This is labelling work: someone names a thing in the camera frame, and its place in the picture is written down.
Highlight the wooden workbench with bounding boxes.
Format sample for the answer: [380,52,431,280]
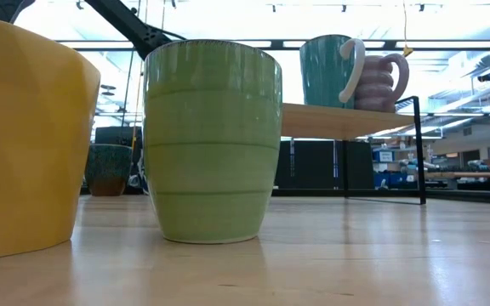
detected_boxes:
[424,160,490,192]

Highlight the yellow hanging cord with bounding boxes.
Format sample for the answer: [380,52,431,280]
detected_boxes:
[401,0,415,59]

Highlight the dark green speckled mug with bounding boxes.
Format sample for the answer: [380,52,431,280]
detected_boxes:
[83,143,134,197]

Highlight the black aluminium table frame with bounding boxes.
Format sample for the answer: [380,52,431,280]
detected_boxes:
[270,186,490,207]

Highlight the black box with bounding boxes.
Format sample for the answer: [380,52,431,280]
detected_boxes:
[94,125,144,148]

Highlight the teal mug white interior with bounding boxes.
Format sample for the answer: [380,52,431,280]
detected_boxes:
[299,34,367,110]

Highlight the yellow orange mug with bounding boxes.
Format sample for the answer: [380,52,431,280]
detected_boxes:
[0,14,101,262]

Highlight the black cabinet panel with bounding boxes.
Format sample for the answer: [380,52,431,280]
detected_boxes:
[273,139,376,191]

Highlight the wooden shelf black legs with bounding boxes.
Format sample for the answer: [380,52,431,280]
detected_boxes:
[279,95,428,207]

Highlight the light green ribbed mug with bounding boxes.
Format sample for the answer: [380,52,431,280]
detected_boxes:
[142,38,283,246]

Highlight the purple ribbed mug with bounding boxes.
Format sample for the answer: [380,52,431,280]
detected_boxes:
[352,53,411,114]

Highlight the black overhead beam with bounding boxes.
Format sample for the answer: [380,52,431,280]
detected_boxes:
[55,38,490,52]

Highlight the blue storage bins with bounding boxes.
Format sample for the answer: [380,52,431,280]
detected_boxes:
[372,149,419,189]

